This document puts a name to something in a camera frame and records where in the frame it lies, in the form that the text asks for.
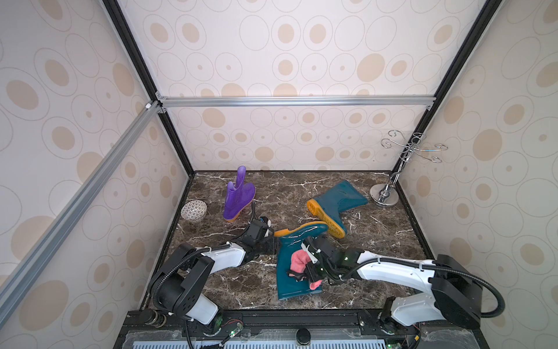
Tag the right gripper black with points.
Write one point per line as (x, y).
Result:
(314, 264)

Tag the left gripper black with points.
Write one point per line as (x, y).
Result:
(272, 243)

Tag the teal rubber boot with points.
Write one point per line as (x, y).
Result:
(291, 241)
(329, 206)

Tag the pink cloth black trim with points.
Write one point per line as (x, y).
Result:
(299, 270)

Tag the purple rubber boot yellow sole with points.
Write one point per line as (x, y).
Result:
(239, 195)

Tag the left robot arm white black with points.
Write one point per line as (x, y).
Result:
(177, 287)

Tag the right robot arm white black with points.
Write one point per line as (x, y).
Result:
(445, 290)

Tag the patterned white bowl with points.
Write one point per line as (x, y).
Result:
(194, 211)

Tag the chrome hook stand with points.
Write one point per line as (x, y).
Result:
(385, 195)

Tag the horizontal aluminium bar back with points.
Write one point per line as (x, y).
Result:
(306, 101)

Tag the diagonal aluminium bar left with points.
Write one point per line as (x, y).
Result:
(31, 267)

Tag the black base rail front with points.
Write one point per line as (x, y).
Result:
(290, 329)

